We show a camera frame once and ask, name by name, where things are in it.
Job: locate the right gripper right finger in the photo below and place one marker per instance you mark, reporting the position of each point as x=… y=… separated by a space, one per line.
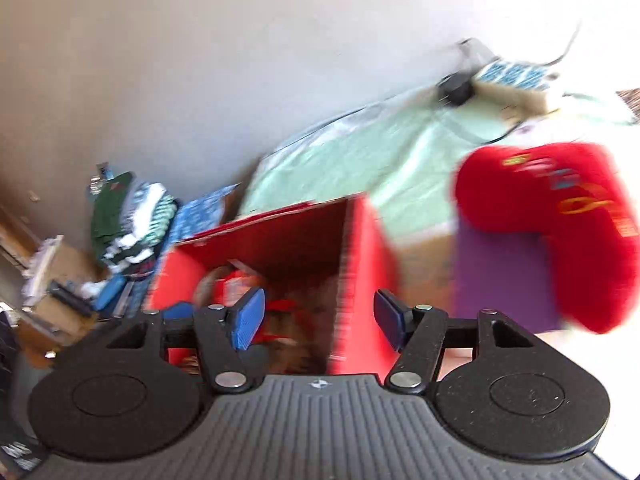
x=421 y=335

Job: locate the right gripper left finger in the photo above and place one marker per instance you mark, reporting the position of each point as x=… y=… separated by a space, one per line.
x=219 y=335

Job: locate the purple tissue pack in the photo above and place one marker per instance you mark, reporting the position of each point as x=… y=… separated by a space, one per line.
x=504 y=272

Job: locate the red plush toy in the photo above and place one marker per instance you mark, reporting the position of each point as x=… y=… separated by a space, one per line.
x=571 y=196

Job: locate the red cardboard box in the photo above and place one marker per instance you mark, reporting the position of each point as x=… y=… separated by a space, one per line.
x=342 y=239

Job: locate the blue floral towel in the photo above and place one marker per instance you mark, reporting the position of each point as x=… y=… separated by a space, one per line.
x=199 y=215

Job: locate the pile of folded clothes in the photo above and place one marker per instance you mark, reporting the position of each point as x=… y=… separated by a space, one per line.
x=130 y=220

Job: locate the cardboard boxes stack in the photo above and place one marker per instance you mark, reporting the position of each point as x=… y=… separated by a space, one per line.
x=30 y=266

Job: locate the light green bed sheet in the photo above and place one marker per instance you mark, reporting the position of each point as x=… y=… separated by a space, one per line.
x=402 y=153

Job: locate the black power adapter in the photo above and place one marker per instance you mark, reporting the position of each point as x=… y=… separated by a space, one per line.
x=455 y=89

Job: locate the white blue power strip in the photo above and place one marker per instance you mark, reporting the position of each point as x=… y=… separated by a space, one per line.
x=533 y=87

